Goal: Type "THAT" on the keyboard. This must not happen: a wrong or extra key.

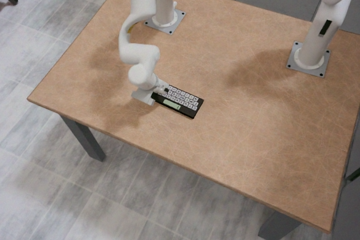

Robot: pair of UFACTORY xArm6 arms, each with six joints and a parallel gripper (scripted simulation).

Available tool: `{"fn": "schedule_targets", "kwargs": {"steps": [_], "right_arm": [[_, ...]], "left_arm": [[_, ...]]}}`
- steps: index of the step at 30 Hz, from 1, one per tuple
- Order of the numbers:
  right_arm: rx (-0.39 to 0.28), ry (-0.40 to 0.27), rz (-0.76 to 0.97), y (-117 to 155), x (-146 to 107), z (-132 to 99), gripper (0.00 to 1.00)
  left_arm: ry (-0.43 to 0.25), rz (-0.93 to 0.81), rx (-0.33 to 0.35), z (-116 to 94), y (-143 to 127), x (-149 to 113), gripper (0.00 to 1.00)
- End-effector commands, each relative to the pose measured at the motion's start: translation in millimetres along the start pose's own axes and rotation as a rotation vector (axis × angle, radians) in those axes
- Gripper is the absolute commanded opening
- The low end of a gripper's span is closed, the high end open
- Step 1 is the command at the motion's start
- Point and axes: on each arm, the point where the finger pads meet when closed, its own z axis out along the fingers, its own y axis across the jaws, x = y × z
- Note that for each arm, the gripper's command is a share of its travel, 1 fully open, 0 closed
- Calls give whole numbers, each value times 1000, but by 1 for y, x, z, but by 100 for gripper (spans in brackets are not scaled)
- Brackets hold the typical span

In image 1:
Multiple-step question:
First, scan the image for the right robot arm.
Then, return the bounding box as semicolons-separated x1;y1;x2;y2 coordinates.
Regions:
118;0;178;106

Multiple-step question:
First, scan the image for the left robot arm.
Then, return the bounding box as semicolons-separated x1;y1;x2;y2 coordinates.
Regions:
294;0;351;70

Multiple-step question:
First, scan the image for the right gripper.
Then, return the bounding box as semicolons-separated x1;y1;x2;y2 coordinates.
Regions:
154;78;169;94

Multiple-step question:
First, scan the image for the black keyboard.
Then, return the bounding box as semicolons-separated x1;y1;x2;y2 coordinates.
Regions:
151;85;204;119

